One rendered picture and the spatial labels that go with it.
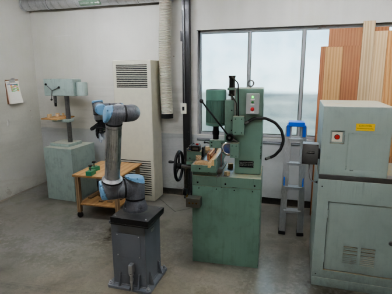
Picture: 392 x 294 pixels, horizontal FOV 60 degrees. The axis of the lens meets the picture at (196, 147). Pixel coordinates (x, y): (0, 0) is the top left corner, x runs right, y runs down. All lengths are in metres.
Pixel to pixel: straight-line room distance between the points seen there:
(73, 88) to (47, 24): 1.16
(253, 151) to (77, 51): 3.10
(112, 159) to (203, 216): 0.99
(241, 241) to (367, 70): 2.25
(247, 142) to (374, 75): 1.81
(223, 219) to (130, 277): 0.88
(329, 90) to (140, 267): 2.67
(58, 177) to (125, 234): 2.29
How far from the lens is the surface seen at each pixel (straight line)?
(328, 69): 4.04
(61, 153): 4.70
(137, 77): 4.31
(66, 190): 4.82
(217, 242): 3.07
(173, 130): 4.51
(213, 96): 2.86
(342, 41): 4.13
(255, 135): 2.84
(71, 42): 5.17
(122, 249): 2.78
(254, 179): 2.82
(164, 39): 4.31
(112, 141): 2.39
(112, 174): 2.52
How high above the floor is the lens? 1.64
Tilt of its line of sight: 12 degrees down
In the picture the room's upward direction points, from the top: straight up
